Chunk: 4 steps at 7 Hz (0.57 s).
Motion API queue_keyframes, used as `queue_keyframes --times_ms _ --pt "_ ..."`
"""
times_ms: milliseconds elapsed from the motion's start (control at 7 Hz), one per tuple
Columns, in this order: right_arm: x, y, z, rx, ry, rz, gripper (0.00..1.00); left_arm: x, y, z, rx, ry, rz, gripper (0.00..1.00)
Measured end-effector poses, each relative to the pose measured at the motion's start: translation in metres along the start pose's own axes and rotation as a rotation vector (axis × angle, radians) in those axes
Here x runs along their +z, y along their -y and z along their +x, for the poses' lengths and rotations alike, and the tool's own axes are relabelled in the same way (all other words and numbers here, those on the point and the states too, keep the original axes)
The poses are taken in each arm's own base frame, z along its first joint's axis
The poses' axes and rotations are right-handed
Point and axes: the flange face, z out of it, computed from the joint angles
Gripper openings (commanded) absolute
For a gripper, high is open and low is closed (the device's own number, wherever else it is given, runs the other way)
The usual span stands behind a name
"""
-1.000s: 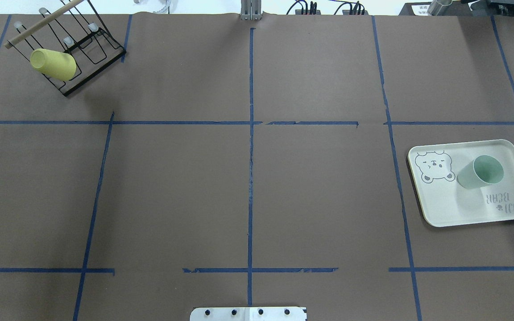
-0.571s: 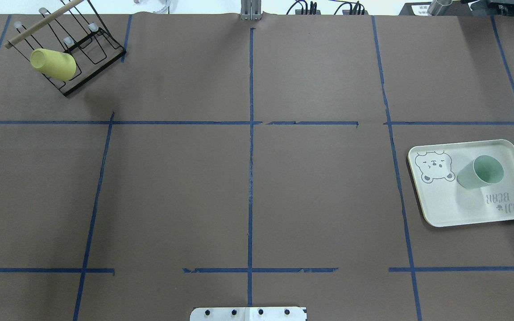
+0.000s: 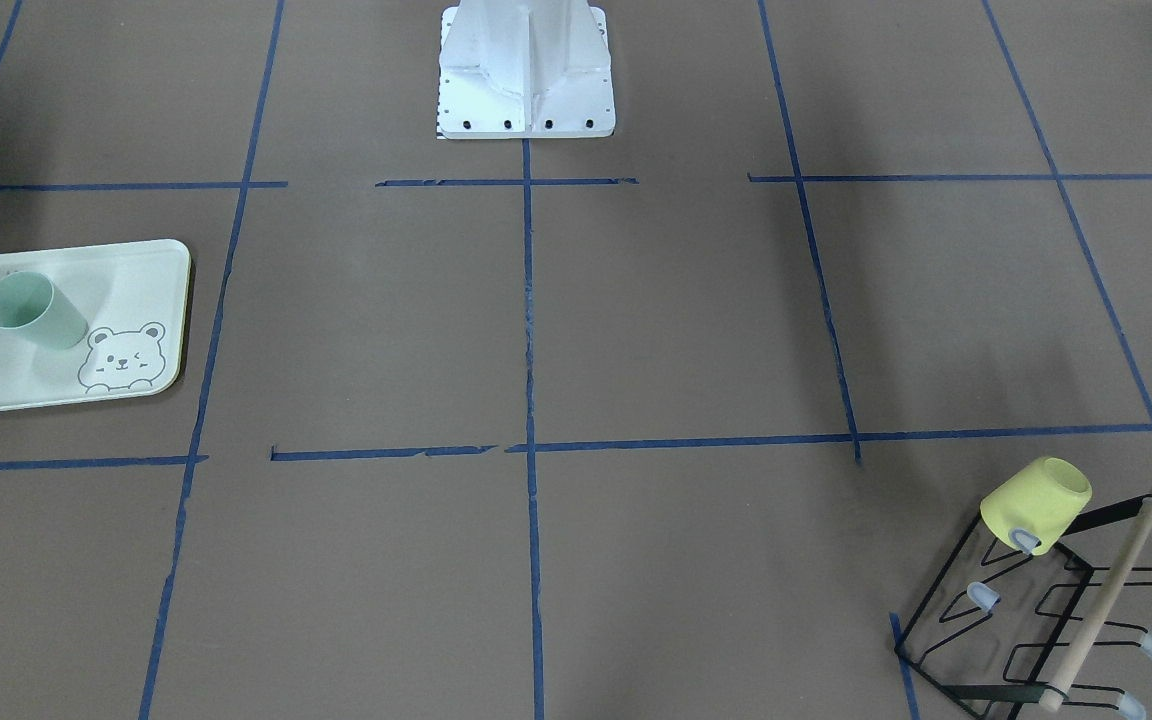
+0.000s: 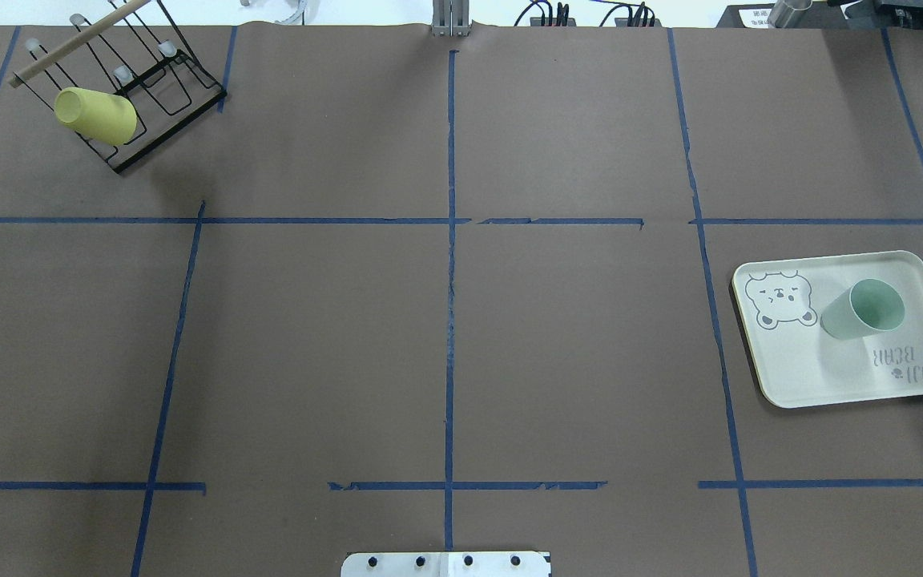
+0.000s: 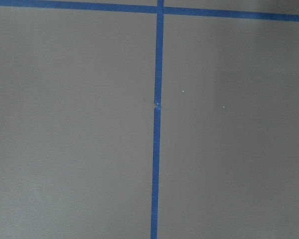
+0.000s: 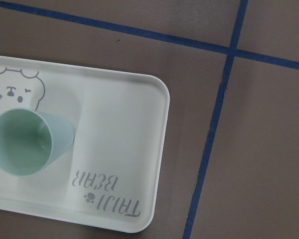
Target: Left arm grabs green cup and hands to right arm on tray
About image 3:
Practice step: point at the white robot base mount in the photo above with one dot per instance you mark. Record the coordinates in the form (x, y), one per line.
(524, 69)

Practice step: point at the yellow plastic cup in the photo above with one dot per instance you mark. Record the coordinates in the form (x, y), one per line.
(1032, 509)

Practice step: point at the pale yellow bear tray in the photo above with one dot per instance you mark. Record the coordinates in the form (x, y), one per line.
(133, 297)

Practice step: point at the black wire cup rack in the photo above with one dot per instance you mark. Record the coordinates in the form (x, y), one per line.
(1005, 634)

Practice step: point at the light green plastic cup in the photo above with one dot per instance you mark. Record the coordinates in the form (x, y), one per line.
(33, 309)

